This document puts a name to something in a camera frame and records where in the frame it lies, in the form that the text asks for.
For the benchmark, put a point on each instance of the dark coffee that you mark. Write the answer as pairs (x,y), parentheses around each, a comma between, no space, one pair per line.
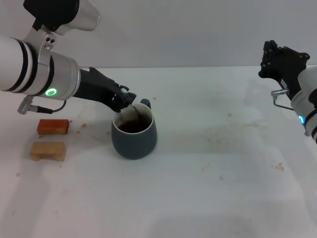
(138,127)

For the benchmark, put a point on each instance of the left wrist camera housing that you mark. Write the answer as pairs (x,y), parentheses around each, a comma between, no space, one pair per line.
(57,12)

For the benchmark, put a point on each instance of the right wrist camera housing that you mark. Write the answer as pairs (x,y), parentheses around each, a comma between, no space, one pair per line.
(308,79)

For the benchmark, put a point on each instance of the reddish brown wooden block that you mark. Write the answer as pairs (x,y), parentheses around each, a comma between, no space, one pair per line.
(53,126)

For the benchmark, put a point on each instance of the light wooden notched block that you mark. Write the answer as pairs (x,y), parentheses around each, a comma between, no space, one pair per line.
(47,150)

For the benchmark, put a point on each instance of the dark grey ceramic cup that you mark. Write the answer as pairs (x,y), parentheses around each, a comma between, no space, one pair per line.
(133,146)

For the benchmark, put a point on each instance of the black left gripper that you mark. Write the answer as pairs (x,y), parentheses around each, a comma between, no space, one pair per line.
(96,86)

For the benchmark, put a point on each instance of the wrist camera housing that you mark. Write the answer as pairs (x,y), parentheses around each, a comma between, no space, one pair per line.
(308,79)
(57,12)

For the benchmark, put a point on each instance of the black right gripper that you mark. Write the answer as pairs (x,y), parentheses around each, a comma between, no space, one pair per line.
(289,69)

